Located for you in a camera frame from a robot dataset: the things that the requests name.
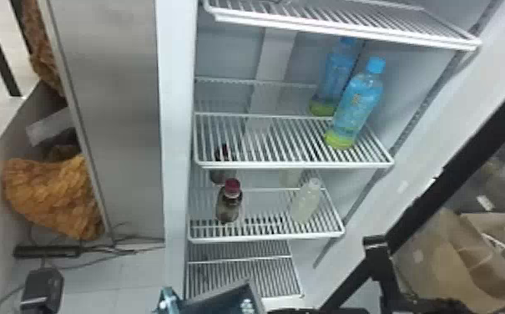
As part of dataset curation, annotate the fridge door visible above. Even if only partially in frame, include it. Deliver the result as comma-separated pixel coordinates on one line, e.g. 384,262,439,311
311,0,505,314

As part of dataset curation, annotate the orange cloth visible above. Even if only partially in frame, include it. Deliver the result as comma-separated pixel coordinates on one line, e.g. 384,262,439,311
0,153,106,241
20,0,67,97

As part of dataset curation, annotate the black cable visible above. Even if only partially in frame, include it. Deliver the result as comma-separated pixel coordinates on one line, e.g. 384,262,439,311
76,222,166,264

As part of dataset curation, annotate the white fridge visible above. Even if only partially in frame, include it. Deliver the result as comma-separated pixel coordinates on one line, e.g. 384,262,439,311
43,0,505,311

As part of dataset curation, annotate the blue bottle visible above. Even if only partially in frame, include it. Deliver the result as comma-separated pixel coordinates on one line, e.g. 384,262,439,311
323,56,387,150
308,36,364,118

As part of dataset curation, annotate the brown bottle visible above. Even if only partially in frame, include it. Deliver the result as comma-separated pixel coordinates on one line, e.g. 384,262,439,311
215,177,244,225

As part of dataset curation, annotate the clear bottle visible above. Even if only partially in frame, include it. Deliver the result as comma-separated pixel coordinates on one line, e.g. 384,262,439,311
289,176,324,225

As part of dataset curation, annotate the black power strip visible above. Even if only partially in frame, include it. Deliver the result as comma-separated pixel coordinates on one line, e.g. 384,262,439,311
13,243,83,259

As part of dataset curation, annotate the black power adapter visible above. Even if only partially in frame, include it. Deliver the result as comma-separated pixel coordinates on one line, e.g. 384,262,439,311
19,266,65,314

